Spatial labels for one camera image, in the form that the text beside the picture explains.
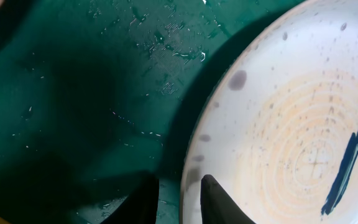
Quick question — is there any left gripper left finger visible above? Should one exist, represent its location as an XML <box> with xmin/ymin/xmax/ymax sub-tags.
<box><xmin>101</xmin><ymin>174</ymin><xmax>159</xmax><ymax>224</ymax></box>

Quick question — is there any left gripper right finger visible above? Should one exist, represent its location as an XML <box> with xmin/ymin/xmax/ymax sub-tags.
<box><xmin>200</xmin><ymin>174</ymin><xmax>255</xmax><ymax>224</ymax></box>

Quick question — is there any light blue round plate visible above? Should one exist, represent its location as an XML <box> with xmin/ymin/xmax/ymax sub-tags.
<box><xmin>179</xmin><ymin>0</ymin><xmax>358</xmax><ymax>223</ymax></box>

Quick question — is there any teal plastic tray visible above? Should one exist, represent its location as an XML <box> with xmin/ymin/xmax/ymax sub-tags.
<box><xmin>0</xmin><ymin>0</ymin><xmax>296</xmax><ymax>223</ymax></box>

